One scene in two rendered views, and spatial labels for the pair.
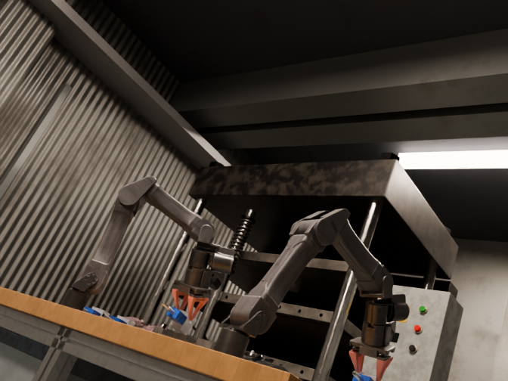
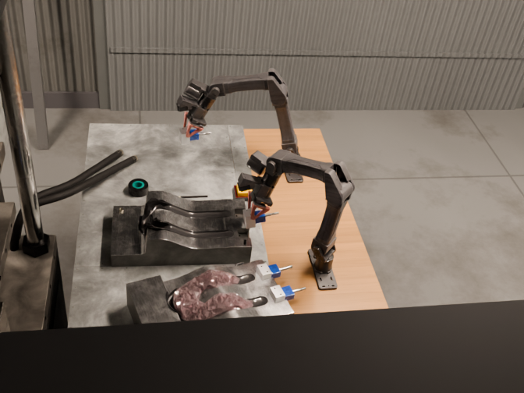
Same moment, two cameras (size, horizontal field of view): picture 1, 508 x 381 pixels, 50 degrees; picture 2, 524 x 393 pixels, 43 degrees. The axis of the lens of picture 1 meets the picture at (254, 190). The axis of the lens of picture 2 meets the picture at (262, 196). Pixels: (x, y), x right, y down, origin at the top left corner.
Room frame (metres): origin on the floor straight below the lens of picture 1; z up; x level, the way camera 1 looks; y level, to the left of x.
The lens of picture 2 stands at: (3.19, 0.97, 2.58)
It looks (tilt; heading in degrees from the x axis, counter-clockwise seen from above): 41 degrees down; 210
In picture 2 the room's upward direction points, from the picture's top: 8 degrees clockwise
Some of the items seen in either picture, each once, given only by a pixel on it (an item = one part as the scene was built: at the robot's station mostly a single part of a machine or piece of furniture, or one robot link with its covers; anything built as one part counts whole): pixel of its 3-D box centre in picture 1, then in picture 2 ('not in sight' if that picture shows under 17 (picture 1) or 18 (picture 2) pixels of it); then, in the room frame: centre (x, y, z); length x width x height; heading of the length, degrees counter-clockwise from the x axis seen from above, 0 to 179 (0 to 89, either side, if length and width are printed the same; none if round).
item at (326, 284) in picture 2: (72, 305); (323, 262); (1.58, 0.34, 0.84); 0.20 x 0.07 x 0.08; 45
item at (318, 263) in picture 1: (300, 286); not in sight; (2.88, -0.44, 1.52); 1.10 x 0.70 x 0.05; 43
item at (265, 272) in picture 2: (115, 322); (275, 270); (1.75, 0.23, 0.86); 0.13 x 0.05 x 0.05; 150
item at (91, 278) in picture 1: (87, 285); (323, 249); (1.58, 0.33, 0.90); 0.09 x 0.06 x 0.06; 0
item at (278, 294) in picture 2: (89, 313); (288, 292); (1.80, 0.33, 0.86); 0.13 x 0.05 x 0.05; 150
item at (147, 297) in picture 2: not in sight; (210, 303); (2.01, 0.15, 0.86); 0.50 x 0.26 x 0.11; 150
